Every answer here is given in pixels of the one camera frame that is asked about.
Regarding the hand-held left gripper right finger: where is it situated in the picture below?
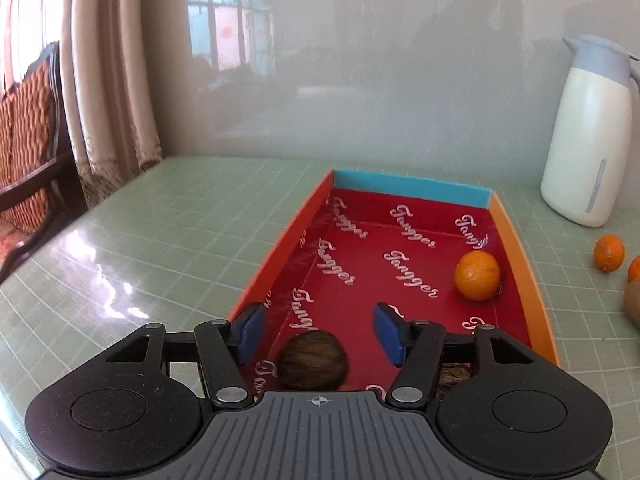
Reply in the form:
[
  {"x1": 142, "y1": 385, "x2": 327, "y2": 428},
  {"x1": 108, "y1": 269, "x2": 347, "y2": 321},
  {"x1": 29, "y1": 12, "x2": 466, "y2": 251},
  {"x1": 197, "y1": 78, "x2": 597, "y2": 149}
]
[{"x1": 372, "y1": 302, "x2": 533, "y2": 408}]

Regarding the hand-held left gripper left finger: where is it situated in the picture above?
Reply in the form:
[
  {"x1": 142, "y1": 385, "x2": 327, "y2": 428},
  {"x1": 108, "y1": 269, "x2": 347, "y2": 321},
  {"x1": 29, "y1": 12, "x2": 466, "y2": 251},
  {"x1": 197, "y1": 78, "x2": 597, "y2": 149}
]
[{"x1": 107, "y1": 302, "x2": 271, "y2": 408}]

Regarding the colourful cardboard box red inside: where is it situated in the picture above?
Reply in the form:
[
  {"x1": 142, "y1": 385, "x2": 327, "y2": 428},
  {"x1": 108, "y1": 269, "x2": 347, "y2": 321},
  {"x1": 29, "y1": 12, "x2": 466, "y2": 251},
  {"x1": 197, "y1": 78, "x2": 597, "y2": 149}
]
[{"x1": 227, "y1": 169, "x2": 560, "y2": 401}]

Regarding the large orange mandarin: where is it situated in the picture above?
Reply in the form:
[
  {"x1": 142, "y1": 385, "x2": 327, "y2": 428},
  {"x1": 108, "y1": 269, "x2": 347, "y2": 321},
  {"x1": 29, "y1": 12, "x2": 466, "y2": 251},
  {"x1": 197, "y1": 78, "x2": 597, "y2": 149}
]
[{"x1": 454, "y1": 251, "x2": 501, "y2": 302}]

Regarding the medium orange mandarin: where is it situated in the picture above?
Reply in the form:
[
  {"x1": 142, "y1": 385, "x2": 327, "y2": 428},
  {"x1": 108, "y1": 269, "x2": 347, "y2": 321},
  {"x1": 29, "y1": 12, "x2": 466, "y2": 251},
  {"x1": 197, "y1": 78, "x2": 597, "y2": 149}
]
[{"x1": 594, "y1": 234, "x2": 627, "y2": 273}]

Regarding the brown kiwi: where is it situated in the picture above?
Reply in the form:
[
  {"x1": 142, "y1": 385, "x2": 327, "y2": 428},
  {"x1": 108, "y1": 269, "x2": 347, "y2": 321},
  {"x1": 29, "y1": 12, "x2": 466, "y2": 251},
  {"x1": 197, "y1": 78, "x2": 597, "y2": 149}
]
[{"x1": 623, "y1": 279, "x2": 640, "y2": 331}]

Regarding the white thermos jug grey lid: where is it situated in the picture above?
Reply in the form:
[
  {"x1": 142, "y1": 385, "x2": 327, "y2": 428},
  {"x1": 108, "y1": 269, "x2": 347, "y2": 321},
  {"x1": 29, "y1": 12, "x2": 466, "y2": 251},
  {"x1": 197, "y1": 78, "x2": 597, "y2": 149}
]
[{"x1": 540, "y1": 34, "x2": 640, "y2": 228}]

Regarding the beige lace curtain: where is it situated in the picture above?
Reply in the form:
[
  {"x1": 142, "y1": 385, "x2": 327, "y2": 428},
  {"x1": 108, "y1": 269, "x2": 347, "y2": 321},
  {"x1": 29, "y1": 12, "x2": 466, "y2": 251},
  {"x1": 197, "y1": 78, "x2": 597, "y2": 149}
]
[{"x1": 60, "y1": 0, "x2": 165, "y2": 211}]

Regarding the wooden chair orange cushion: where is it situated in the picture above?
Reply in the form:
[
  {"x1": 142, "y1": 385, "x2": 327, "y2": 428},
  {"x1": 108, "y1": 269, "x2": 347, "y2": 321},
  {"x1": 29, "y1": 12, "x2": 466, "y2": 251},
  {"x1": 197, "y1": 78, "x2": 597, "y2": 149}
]
[{"x1": 0, "y1": 40, "x2": 81, "y2": 286}]

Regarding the window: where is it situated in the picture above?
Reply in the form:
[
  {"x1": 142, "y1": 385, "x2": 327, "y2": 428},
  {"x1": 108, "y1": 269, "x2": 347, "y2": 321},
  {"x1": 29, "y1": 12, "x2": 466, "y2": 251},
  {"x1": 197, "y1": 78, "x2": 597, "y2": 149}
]
[{"x1": 0, "y1": 0, "x2": 63, "y2": 101}]

